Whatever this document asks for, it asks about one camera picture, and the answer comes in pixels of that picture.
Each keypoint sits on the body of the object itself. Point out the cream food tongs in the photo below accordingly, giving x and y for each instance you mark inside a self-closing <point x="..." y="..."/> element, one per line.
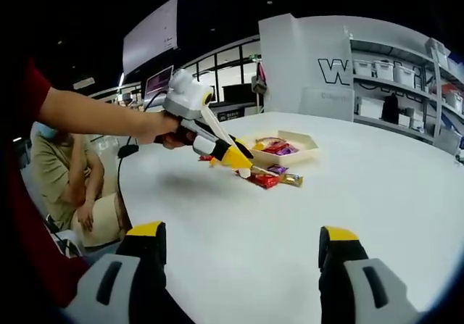
<point x="214" y="121"/>

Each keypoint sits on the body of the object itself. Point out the hanging pink grey bag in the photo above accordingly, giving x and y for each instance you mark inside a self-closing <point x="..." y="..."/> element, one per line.
<point x="260" y="83"/>

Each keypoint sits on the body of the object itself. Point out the cream hexagonal container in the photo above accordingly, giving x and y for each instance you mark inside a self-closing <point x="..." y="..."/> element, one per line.
<point x="293" y="159"/>

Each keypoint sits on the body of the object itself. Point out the open laptop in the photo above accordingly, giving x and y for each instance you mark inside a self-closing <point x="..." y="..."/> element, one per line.
<point x="157" y="83"/>

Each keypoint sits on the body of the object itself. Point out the white storage bin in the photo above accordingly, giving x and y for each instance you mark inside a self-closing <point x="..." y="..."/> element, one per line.
<point x="383" y="71"/>
<point x="363" y="69"/>
<point x="404" y="77"/>

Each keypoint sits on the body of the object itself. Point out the translucent grey chair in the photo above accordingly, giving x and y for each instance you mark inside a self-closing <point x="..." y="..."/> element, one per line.
<point x="326" y="106"/>

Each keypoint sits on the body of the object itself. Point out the purple food packet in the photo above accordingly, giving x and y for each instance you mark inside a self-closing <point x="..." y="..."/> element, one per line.
<point x="277" y="169"/>
<point x="287" y="151"/>

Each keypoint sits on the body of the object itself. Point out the large wall screen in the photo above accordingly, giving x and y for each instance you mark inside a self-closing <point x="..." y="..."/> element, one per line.
<point x="148" y="37"/>

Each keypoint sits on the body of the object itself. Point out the dark cabinet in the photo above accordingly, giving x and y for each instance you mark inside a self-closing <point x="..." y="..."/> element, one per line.
<point x="235" y="113"/>

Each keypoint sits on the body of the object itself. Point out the small gold food packet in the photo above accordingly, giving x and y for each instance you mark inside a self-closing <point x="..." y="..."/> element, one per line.
<point x="291" y="179"/>

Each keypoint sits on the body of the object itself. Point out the black backpack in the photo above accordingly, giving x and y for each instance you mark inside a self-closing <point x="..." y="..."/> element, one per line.
<point x="390" y="109"/>

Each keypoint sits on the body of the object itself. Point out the red food packet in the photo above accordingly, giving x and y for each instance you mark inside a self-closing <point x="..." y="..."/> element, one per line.
<point x="266" y="180"/>
<point x="273" y="149"/>

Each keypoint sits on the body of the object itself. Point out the grey metal shelf rack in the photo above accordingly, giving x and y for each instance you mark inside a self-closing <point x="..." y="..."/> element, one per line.
<point x="384" y="48"/>
<point x="438" y="114"/>

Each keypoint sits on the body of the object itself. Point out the grey storage bin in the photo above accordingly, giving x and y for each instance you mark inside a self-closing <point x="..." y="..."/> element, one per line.
<point x="436" y="50"/>

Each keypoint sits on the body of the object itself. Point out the white plastic chair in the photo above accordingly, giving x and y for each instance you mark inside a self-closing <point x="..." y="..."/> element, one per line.
<point x="74" y="240"/>

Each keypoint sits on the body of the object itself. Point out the person's left hand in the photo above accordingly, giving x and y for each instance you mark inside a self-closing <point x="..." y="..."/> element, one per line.
<point x="163" y="128"/>

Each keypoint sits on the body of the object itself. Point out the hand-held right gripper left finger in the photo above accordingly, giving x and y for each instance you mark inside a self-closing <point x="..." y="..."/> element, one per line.
<point x="94" y="302"/>

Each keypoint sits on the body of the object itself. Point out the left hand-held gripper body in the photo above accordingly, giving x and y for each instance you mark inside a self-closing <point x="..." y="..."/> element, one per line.
<point x="185" y="99"/>

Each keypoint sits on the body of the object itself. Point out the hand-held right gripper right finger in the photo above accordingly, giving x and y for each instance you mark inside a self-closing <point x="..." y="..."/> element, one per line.
<point x="359" y="302"/>

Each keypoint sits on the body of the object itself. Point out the black monitor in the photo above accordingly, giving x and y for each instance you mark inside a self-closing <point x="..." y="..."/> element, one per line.
<point x="237" y="94"/>

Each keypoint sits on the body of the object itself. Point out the person's red shirt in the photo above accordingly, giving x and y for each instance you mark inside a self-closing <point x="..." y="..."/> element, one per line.
<point x="40" y="229"/>

